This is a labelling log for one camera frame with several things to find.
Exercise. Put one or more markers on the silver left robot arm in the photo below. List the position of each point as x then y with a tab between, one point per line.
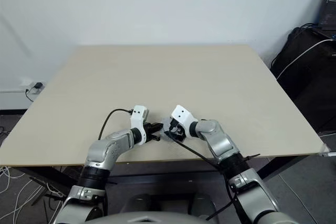
105	150

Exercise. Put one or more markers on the white power strip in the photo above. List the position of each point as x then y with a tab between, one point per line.
13	87

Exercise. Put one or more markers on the black bag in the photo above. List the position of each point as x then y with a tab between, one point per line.
309	82

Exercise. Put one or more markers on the black laptop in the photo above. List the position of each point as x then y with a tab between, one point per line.
329	6

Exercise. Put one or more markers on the black plug adapter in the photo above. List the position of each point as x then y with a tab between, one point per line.
38	85

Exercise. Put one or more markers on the black metal table frame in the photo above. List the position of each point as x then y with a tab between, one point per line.
283	166

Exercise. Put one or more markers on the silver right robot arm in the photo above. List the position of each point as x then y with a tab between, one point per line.
223	142

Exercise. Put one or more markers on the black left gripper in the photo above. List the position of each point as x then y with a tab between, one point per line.
150	132

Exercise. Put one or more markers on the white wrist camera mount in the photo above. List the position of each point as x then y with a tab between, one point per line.
137	119
183	117

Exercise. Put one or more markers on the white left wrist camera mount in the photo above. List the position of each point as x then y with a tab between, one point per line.
137	119

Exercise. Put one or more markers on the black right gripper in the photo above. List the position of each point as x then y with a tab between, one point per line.
180	130

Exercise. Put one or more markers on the grey robot torso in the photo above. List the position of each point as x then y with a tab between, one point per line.
147	216

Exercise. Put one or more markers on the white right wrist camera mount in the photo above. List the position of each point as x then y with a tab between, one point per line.
183	117

